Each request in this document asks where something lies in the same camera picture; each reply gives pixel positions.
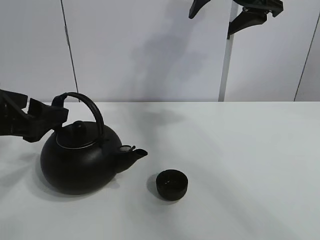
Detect small black teacup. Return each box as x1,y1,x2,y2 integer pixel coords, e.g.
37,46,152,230
155,169,189,201

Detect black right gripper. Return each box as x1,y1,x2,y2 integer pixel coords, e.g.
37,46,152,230
188,0,284,40

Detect white vertical frame post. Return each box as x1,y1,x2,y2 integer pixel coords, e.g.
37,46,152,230
218,0,239,102

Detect black round teapot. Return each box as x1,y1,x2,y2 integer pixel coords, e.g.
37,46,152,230
40,92,148,195

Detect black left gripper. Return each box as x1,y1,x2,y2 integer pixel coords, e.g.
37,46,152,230
0,89,69,143

